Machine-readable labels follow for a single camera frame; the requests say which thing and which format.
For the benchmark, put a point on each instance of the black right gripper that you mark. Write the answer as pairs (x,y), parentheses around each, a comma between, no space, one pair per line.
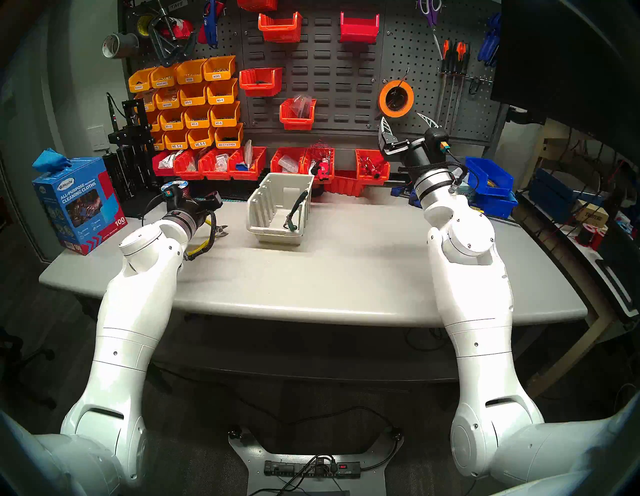
(417,155)

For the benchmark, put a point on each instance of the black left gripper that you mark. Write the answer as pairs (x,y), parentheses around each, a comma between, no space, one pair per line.
(192,209)

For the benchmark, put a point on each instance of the beige plastic storage box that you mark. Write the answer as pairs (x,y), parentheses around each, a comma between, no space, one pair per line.
(275,235)

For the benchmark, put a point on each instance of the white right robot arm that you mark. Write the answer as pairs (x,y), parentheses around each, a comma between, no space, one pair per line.
(475,310)

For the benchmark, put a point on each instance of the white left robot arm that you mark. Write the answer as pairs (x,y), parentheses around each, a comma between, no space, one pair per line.
(135,310)

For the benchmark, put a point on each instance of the green white tissue box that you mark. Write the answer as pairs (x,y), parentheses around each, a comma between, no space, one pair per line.
(464,186)

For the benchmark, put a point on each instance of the tan cardboard box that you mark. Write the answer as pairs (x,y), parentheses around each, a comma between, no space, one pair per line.
(594,216)

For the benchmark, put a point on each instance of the green cutting mat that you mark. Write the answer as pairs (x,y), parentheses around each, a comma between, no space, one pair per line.
(235,199)

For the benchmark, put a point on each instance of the red plastic parts bin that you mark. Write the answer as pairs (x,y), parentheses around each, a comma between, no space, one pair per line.
(345,186)
(372,180)
(257,4)
(247,175)
(359,32)
(280,32)
(212,175)
(159,171)
(274,162)
(332,167)
(295,122)
(184,173)
(260,88)

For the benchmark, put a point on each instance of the orange tape roll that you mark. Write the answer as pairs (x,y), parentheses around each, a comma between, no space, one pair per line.
(381,98)

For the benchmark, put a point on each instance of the red small clamps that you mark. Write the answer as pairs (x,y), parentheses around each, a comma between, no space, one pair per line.
(372,167)

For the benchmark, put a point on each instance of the white printed parts bag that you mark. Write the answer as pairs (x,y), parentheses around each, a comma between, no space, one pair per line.
(169,160)

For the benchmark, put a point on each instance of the orange bin labelled M2.5-5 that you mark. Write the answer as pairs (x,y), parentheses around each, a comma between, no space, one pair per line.
(201,139)

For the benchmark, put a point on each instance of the orange bin labelled M4 HEX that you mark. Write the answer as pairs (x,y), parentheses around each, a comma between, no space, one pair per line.
(229,137)

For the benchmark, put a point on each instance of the small blue clamp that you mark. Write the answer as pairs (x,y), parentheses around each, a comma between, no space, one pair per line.
(397,191)

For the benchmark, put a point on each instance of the orange bin labelled M2.5-6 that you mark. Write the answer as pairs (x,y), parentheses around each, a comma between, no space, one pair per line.
(176,141)

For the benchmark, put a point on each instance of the black pegboard hook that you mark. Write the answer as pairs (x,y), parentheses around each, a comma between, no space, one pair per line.
(472,86)

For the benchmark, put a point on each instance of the small orange parts bin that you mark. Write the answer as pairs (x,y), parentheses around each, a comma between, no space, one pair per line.
(159,142)
(155,122)
(150,102)

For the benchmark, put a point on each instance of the orange bin labelled M3-8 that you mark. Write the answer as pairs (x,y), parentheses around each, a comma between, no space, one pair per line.
(198,118)

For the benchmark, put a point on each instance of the orange bin labelled M3-6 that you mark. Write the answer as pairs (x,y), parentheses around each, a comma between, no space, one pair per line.
(225,116)

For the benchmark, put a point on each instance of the orange bin labelled M3-12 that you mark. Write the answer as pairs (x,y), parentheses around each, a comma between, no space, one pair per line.
(172,121)

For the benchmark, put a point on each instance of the red black hand tool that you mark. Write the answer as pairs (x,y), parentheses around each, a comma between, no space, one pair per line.
(322,170)

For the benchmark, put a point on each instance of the blue plastic bin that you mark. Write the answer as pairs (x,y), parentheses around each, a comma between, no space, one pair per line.
(492,177)
(500,206)

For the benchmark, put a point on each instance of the black metal stand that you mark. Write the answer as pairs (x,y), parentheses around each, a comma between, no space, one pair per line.
(131,136)

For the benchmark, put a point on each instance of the orange bin labelled M4-6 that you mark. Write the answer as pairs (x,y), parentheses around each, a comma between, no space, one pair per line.
(194,96)

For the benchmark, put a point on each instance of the black tape roll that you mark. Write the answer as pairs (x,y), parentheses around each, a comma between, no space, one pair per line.
(319,191)

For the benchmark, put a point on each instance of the orange bin labelled M3-4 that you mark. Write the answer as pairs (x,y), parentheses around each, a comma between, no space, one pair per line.
(222,92)

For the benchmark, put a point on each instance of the orange bin labelled M4X4X6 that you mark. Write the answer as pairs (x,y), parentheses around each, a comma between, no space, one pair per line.
(168,99)

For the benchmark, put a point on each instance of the blue spring clamp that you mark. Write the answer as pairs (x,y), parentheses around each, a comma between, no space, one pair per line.
(487,47)

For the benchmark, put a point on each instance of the orange bin labelled M3X8 BAD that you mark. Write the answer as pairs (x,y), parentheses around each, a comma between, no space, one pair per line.
(164,79)

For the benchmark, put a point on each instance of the orange bin labelled M3X6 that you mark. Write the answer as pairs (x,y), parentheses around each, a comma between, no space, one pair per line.
(219,70)

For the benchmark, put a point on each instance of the blue cleaning cloths carton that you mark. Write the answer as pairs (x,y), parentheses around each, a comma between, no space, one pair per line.
(75,210)

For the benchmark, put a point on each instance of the black soldering iron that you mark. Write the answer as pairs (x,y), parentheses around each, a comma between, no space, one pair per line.
(111,107)

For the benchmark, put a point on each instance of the orange bin labelled M3X5X4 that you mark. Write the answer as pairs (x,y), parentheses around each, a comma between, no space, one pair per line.
(141,82)

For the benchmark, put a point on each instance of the grey metal C-clamp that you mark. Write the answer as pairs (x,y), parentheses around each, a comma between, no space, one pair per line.
(160,52)

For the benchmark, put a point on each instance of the dark blue case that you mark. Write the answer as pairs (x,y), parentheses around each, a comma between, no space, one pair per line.
(550,192)

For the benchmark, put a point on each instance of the blue cleaning cloth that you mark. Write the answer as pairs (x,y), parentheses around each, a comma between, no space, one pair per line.
(50,161)

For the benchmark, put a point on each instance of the black computer monitor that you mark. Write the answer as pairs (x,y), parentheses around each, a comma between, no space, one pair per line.
(565,60)

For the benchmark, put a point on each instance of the black table leg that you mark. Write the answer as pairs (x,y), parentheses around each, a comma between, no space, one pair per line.
(160,377)

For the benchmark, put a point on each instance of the yellow tape roll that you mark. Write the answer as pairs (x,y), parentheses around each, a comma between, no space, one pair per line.
(140,25)

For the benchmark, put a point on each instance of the black office chair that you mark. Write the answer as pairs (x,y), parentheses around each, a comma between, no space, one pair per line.
(12,345)

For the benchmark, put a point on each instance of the black power strip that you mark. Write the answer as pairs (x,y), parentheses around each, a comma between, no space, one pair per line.
(280,468)

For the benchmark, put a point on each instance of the beige side table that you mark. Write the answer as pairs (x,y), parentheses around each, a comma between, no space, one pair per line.
(575,350)

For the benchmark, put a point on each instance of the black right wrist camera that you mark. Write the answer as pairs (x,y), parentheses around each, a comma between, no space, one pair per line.
(436,139)

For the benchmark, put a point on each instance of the grey pegboard wall panel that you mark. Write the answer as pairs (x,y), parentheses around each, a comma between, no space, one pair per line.
(340,75)

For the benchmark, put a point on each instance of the black monitor mount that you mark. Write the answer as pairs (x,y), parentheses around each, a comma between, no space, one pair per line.
(525,116)

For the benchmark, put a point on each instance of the white wall plate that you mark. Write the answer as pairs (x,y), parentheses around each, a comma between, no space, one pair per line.
(97,139)

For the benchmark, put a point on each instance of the grey duct tape roll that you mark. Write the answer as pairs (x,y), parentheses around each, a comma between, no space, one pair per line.
(122,45)

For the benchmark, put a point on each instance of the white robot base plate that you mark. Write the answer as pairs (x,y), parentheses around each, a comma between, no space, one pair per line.
(255,480)

